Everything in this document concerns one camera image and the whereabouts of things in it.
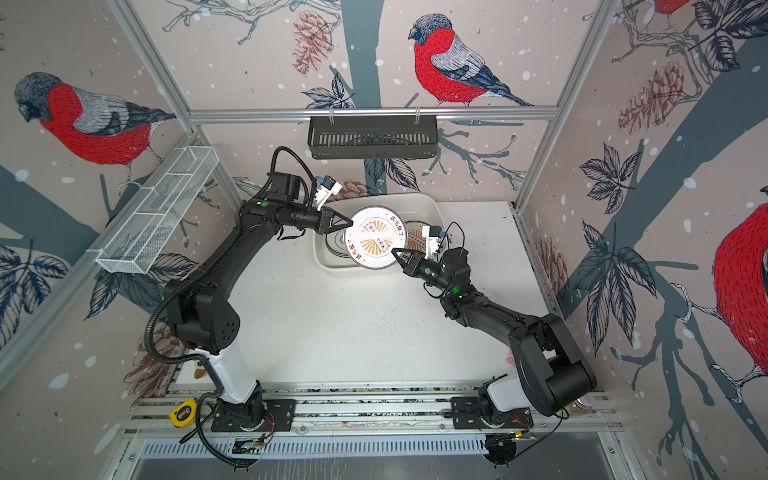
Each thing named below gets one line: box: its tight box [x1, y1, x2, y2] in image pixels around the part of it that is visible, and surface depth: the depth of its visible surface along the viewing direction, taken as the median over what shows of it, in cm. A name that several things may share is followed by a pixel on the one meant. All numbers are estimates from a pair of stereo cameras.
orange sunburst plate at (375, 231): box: [345, 206, 408, 269], surface depth 81 cm
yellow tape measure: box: [170, 398, 197, 428], surface depth 74 cm
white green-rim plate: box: [325, 228, 351, 258], surface depth 106 cm
